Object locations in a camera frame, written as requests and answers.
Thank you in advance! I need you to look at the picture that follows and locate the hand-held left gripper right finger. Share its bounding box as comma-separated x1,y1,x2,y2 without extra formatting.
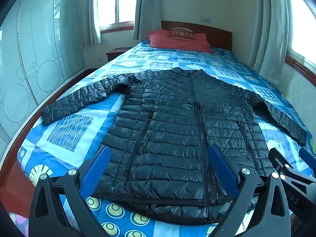
207,144,292,237

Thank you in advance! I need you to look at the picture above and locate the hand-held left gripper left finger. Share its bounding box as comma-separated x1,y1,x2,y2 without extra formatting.
28,146,111,237

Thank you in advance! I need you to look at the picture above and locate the grey curtain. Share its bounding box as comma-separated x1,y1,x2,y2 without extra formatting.
248,0,289,86
133,0,163,41

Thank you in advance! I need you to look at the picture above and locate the glass door wardrobe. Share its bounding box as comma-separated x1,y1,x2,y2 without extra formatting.
0,0,87,153

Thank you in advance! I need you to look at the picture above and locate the white curtain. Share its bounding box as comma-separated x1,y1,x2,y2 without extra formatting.
87,0,102,46

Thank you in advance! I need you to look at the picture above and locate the window with wooden sill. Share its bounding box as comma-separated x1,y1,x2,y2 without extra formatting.
284,0,316,79
97,0,139,34

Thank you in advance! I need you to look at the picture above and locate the red pillow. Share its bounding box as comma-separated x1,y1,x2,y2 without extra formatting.
147,29,213,53

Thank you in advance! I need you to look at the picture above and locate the blue patterned bedsheet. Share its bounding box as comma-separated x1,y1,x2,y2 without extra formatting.
8,41,316,237

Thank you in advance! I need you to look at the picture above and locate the black puffer jacket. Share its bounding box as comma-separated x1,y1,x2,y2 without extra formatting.
41,68,307,225

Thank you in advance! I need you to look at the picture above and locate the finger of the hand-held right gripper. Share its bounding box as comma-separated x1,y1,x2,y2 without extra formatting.
269,148,294,178
300,148,316,171

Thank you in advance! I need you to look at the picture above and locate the brown wooden headboard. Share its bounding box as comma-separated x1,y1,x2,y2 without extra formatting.
0,21,233,228

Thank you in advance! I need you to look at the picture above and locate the small brown printed cushion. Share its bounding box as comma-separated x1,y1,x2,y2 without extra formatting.
168,27,193,40

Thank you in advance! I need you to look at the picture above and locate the wooden nightstand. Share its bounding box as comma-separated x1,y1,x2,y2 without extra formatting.
106,47,131,62

